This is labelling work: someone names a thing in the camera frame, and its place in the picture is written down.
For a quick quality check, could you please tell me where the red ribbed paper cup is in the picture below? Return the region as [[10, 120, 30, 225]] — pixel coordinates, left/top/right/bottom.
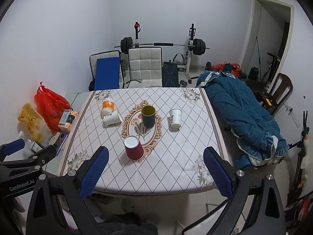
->
[[124, 135, 144, 160]]

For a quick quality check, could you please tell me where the white printed cup lying down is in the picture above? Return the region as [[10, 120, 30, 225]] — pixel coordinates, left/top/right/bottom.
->
[[103, 110, 122, 127]]

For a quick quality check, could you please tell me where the orange and white paper cup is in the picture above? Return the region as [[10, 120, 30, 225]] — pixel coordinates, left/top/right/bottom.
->
[[101, 99, 115, 116]]

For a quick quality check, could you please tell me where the white cup with calligraphy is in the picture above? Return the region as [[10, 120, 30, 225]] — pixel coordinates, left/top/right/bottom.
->
[[169, 108, 183, 130]]

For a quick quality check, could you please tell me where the dark green paper cup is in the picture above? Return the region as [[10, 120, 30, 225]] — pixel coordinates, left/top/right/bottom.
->
[[141, 105, 156, 128]]

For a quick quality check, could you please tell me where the smartphone on side table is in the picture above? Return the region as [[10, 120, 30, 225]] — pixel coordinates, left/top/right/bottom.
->
[[53, 133, 68, 155]]

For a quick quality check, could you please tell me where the bag of yellow chips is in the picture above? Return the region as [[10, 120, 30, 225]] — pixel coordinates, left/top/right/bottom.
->
[[17, 103, 52, 145]]

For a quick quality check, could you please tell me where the pack of batteries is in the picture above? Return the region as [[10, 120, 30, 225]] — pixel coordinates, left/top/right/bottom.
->
[[58, 109, 77, 132]]

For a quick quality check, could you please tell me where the red plastic bag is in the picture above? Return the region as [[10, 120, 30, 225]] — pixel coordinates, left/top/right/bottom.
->
[[34, 82, 71, 132]]

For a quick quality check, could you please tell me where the blue quilted blanket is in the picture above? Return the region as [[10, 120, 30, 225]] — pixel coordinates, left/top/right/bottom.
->
[[196, 70, 289, 169]]

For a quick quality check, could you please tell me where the wooden chair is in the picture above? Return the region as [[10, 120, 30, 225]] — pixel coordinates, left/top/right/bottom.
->
[[257, 73, 293, 115]]

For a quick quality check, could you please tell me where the blue board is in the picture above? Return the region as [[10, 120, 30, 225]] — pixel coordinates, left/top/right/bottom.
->
[[94, 57, 121, 91]]

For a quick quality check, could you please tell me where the floral patterned tablecloth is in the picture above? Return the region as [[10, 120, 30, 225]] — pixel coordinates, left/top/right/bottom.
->
[[58, 88, 228, 196]]

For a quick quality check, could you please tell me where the white chair behind blue board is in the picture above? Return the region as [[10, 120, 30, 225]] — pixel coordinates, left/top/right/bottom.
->
[[89, 50, 125, 91]]

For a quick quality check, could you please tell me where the red clothing pile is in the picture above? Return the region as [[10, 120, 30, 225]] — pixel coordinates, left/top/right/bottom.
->
[[211, 63, 241, 77]]

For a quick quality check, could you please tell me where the white quilted chair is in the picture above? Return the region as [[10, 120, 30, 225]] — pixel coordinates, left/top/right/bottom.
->
[[127, 47, 162, 88]]

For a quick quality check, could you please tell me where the barbell on rack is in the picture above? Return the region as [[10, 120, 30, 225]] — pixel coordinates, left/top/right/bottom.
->
[[115, 21, 209, 56]]

